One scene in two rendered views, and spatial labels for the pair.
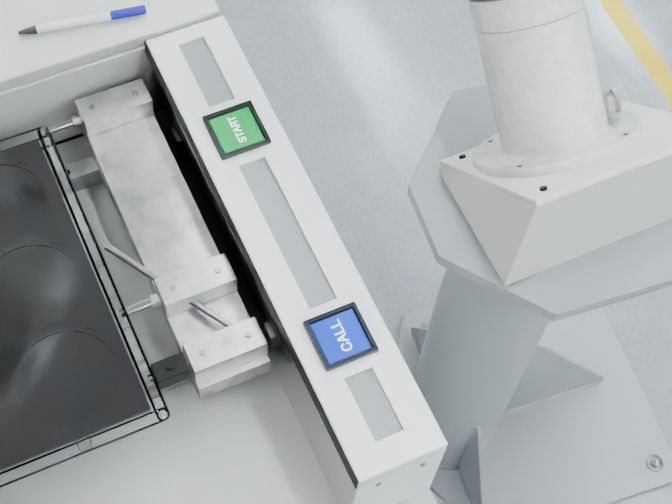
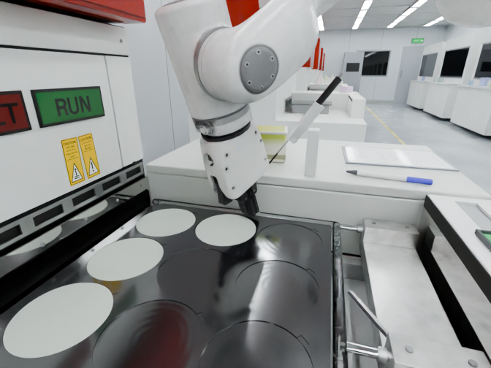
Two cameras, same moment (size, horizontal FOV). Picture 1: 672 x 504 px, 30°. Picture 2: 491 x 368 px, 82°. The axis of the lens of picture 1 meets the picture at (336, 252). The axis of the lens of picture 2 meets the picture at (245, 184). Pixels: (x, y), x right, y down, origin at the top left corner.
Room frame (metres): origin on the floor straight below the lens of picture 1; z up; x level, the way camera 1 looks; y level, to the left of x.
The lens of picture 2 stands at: (0.32, 0.13, 1.14)
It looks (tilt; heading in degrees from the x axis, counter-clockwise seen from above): 21 degrees down; 47
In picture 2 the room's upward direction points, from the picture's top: straight up
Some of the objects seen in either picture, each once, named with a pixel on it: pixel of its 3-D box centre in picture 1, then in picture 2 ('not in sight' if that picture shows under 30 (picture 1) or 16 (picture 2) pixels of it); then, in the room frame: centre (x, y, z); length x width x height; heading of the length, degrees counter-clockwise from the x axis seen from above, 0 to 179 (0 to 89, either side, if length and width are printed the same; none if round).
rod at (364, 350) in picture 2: (141, 305); (364, 350); (0.54, 0.19, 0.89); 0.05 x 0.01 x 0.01; 121
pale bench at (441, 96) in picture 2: not in sight; (462, 79); (9.88, 2.10, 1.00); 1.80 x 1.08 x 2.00; 31
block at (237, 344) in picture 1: (225, 348); not in sight; (0.51, 0.10, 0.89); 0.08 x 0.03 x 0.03; 121
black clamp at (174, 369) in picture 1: (170, 370); not in sight; (0.47, 0.15, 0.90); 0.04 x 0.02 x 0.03; 121
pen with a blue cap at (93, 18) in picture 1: (82, 20); (386, 176); (0.84, 0.31, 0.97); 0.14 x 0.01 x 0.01; 113
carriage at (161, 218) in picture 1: (170, 238); (408, 323); (0.64, 0.18, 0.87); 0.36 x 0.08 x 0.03; 31
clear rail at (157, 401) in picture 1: (99, 265); (338, 299); (0.58, 0.24, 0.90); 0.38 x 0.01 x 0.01; 31
